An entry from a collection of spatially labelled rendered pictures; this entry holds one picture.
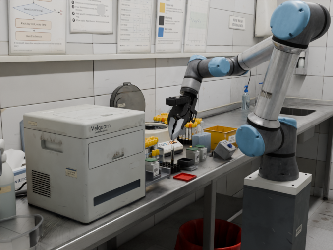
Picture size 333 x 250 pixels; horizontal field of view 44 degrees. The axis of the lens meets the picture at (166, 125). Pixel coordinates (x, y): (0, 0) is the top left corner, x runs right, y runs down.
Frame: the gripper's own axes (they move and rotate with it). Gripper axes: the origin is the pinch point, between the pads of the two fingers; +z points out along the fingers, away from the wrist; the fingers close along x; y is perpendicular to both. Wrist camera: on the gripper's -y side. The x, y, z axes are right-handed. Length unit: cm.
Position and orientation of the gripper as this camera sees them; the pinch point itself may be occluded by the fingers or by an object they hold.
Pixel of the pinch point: (172, 136)
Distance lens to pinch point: 157.2
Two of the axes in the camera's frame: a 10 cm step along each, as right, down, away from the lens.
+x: -8.3, -1.2, 5.4
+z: -2.9, 9.3, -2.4
